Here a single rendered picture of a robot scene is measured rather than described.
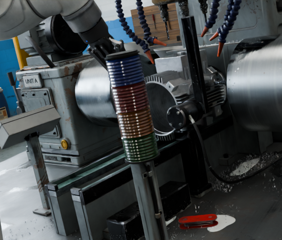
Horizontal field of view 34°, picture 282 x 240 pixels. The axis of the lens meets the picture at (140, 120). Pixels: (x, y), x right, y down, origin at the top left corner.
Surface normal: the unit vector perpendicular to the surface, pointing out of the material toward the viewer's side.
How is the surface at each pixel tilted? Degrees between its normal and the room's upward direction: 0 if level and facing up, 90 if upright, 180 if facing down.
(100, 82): 62
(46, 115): 54
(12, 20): 136
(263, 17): 90
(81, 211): 90
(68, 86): 90
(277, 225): 0
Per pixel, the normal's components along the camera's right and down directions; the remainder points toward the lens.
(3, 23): 0.09, 0.88
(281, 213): -0.19, -0.96
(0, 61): 0.83, -0.04
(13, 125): 0.47, -0.55
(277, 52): -0.59, -0.51
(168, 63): -0.69, 0.28
